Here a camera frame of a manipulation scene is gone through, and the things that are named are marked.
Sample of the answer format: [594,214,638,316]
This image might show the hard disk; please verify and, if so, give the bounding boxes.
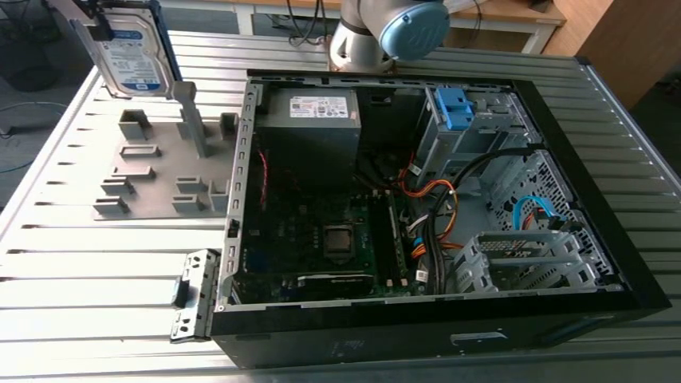
[68,0,183,101]

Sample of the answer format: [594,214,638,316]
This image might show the grey metal disk bay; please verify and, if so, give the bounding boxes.
[452,230,618,294]

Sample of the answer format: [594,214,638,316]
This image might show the black office chair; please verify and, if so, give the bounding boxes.
[0,0,71,93]

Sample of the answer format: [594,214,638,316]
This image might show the grey plastic parts rack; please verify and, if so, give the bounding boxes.
[91,81,241,221]

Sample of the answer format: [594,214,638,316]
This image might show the grey power supply unit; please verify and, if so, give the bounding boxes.
[253,87,364,191]

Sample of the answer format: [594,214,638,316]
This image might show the dark green motherboard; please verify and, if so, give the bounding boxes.
[233,135,432,302]

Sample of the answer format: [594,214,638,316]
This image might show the blue plastic drive latch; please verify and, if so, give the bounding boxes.
[433,87,475,131]

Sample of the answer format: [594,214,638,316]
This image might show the CPU socket with silver CPU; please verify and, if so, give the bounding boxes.
[320,224,357,261]

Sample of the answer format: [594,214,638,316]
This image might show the black RAM slot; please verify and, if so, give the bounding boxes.
[369,191,393,285]

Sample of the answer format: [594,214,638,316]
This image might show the white framed wooden desk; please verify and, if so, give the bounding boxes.
[452,0,568,55]

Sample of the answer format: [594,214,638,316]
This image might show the grey metal optical drive cage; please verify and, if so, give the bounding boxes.
[415,85,544,176]

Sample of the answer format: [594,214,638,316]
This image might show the green RAM stick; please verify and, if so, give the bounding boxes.
[383,189,409,286]

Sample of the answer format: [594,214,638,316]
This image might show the black graphics card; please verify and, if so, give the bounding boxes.
[295,273,377,300]

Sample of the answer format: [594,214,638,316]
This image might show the black open PC case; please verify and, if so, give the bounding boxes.
[209,67,673,370]

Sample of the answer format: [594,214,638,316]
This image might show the brown wooden cabinet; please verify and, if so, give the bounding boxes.
[541,0,681,109]

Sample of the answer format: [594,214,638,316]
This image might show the white desk frame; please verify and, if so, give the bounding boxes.
[159,0,341,36]

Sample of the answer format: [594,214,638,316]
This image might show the thin black hanging cable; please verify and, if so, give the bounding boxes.
[287,0,329,47]

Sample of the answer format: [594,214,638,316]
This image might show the thin red wire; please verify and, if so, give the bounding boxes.
[256,149,271,211]

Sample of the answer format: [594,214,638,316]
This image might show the hinged metal slot bracket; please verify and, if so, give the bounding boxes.
[168,247,223,344]

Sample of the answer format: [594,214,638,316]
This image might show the orange yellow wire bundle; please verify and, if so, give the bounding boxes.
[399,151,464,260]

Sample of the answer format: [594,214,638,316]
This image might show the thick black cable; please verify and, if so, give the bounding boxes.
[428,148,533,294]

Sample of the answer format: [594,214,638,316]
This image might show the blue data wire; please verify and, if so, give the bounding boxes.
[513,195,565,232]

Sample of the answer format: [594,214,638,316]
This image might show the orange red power wire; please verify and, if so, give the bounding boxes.
[522,206,581,233]

